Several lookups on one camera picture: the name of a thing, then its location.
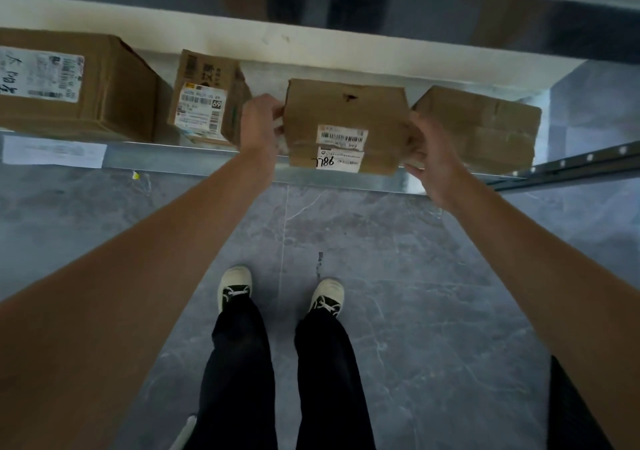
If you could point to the black trousers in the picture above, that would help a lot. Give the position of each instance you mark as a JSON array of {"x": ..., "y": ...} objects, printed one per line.
[{"x": 240, "y": 379}]

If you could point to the small cardboard box yellow-edged label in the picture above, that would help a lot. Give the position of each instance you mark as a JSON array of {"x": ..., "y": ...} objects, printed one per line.
[{"x": 200, "y": 107}]

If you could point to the person's right thumb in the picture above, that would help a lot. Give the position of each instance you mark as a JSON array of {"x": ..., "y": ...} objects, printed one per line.
[{"x": 417, "y": 124}]

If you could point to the person's left hand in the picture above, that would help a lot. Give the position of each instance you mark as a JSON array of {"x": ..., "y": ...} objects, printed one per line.
[{"x": 257, "y": 127}]

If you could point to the person's black white shoe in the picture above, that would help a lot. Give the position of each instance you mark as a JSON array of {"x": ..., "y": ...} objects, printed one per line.
[
  {"x": 235, "y": 282},
  {"x": 327, "y": 295}
]

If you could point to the person's right forearm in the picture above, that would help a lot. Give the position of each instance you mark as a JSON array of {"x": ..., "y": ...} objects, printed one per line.
[{"x": 540, "y": 275}]

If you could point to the person's left forearm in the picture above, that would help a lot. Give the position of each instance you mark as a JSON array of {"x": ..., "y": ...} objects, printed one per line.
[{"x": 150, "y": 275}]

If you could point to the white paper shelf label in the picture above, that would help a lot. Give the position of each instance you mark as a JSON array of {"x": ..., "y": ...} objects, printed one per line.
[{"x": 50, "y": 151}]

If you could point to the white object at trouser leg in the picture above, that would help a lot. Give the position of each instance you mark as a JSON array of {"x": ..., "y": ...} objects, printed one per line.
[{"x": 184, "y": 434}]

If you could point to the dark perforated metal rail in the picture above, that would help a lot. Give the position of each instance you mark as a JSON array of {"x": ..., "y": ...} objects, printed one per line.
[{"x": 575, "y": 162}]

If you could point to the person's right black white shoe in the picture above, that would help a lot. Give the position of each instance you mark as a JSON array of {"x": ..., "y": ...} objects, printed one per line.
[{"x": 327, "y": 295}]

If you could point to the person's right hand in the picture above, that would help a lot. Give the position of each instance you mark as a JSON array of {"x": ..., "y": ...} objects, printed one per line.
[{"x": 437, "y": 165}]

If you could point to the taped plain cardboard box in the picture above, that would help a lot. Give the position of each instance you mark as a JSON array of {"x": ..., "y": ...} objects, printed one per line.
[{"x": 490, "y": 130}]

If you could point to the black fabric item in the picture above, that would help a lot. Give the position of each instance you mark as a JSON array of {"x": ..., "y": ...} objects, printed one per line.
[{"x": 570, "y": 409}]

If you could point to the large cardboard box white label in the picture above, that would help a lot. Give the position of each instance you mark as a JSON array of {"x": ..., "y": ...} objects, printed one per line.
[{"x": 115, "y": 95}]

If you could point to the cardboard box with two labels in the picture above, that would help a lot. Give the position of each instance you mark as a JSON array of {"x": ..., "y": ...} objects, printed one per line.
[{"x": 345, "y": 115}]

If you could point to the person's left black white shoe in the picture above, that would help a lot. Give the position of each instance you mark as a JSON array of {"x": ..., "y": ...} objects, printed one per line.
[{"x": 235, "y": 282}]

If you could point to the grey metal shelf rack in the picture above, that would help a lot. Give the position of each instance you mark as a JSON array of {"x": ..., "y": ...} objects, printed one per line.
[{"x": 200, "y": 157}]

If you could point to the person's left thumb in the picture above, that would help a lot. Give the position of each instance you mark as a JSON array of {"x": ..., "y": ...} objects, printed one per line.
[{"x": 272, "y": 105}]

